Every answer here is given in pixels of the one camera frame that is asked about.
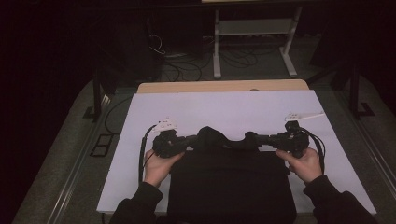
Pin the person's right hand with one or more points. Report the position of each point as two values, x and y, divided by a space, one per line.
305 166

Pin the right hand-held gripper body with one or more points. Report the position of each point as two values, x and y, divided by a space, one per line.
292 141

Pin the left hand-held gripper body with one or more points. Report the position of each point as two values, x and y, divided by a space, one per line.
166 146

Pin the dark cabinet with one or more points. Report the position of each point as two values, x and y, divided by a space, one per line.
140 62

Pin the person's left hand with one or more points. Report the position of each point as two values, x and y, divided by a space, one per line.
158 169

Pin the white table cover sheet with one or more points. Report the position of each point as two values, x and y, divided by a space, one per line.
218 109

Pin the metal floor rail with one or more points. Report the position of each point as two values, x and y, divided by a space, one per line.
71 183
378 161

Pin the black metal stand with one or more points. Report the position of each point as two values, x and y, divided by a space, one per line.
354 90
97 99

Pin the white metal desk frame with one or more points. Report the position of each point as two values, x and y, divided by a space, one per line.
217 46

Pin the black tank top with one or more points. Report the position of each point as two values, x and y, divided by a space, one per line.
230 186

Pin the wooden table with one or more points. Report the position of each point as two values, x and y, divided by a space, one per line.
174 87

